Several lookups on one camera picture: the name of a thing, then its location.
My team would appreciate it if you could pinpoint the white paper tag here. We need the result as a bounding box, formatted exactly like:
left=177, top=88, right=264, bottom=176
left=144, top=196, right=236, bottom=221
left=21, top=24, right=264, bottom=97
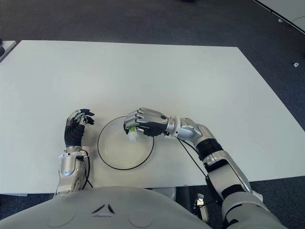
left=252, top=190, right=264, bottom=202

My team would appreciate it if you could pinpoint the metal bracket under table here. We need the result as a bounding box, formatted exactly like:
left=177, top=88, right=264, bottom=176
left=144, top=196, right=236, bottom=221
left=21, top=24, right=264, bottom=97
left=194, top=193, right=206, bottom=213

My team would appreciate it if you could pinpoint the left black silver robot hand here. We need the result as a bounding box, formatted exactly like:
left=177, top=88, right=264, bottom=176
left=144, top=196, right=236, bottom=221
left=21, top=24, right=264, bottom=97
left=64, top=108, right=95, bottom=147

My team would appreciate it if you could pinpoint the white side table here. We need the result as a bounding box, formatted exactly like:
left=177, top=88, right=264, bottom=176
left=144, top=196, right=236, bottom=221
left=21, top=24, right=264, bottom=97
left=0, top=40, right=17, bottom=63

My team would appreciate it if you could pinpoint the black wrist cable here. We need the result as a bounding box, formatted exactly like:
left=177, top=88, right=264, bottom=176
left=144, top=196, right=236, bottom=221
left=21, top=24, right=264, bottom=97
left=80, top=149, right=94, bottom=188
left=177, top=138, right=223, bottom=206

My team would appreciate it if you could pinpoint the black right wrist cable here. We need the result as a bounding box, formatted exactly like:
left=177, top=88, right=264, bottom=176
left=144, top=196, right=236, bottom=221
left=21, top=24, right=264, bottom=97
left=177, top=138, right=223, bottom=206

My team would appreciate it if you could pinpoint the grey robot torso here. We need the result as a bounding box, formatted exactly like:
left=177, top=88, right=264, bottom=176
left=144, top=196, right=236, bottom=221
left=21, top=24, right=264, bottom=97
left=0, top=186, right=213, bottom=229

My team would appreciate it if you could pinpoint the white plate with black rim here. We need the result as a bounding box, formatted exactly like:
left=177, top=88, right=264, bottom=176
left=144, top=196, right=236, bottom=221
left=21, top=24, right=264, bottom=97
left=97, top=116, right=155, bottom=171

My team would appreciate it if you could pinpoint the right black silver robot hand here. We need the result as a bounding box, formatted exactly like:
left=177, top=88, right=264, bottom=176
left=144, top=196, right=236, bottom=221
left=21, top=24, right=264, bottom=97
left=123, top=107, right=170, bottom=138

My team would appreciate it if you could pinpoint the green toothpaste tube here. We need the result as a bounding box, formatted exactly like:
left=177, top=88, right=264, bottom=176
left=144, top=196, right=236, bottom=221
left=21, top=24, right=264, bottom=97
left=126, top=125, right=139, bottom=144

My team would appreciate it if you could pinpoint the white background table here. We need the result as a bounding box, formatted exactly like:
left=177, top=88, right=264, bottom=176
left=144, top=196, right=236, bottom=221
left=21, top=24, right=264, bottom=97
left=252, top=0, right=305, bottom=32

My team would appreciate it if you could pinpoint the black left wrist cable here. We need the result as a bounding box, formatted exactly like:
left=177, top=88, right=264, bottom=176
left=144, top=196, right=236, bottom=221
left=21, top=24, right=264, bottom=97
left=80, top=149, right=94, bottom=188

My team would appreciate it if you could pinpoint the white bin under table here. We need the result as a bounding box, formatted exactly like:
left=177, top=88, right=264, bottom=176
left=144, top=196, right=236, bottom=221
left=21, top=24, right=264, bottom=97
left=152, top=186, right=177, bottom=200

